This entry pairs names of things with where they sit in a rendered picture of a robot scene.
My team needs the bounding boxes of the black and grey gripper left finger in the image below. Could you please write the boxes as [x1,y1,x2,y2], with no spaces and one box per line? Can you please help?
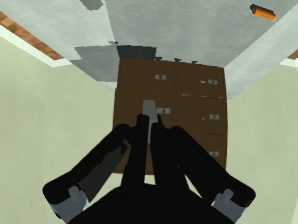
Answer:
[42,100,150,224]

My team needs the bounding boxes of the brown wooden drawer front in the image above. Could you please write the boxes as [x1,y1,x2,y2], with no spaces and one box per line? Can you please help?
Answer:
[192,137,225,168]
[112,88,180,129]
[115,143,154,172]
[179,98,225,134]
[120,61,174,91]
[176,64,224,99]

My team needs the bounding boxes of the brown chest of drawers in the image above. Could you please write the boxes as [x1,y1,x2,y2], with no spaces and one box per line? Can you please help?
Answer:
[117,59,228,170]

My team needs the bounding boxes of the orange battery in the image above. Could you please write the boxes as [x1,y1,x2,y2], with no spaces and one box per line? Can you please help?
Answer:
[252,7,276,21]

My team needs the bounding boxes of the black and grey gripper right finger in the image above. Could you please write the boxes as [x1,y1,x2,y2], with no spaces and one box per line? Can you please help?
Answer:
[148,100,256,224]

